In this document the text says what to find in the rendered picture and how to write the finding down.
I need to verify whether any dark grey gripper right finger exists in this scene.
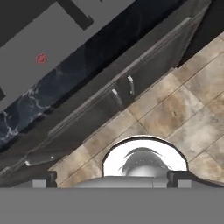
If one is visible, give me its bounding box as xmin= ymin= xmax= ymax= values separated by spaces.
xmin=166 ymin=170 xmax=224 ymax=189

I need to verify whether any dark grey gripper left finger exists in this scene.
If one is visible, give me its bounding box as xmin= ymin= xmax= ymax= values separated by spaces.
xmin=11 ymin=170 xmax=58 ymax=189

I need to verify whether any dark grey drawer front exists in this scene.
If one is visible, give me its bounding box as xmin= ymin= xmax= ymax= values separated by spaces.
xmin=0 ymin=132 xmax=88 ymax=179

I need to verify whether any white round domed object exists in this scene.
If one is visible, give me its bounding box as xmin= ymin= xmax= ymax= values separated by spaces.
xmin=73 ymin=135 xmax=189 ymax=189

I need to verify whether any dark grey cupboard door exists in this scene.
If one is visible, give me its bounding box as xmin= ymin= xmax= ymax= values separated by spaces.
xmin=47 ymin=78 xmax=133 ymax=152
xmin=117 ymin=16 xmax=205 ymax=100

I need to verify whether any small red round object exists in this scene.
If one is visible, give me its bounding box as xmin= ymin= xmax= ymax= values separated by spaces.
xmin=35 ymin=52 xmax=48 ymax=66

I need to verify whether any silver cupboard door handle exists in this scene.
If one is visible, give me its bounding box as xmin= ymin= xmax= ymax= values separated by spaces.
xmin=111 ymin=88 xmax=123 ymax=107
xmin=127 ymin=75 xmax=136 ymax=96

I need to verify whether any dark bar on wall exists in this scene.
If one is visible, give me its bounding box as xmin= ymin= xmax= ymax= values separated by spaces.
xmin=56 ymin=0 xmax=95 ymax=32

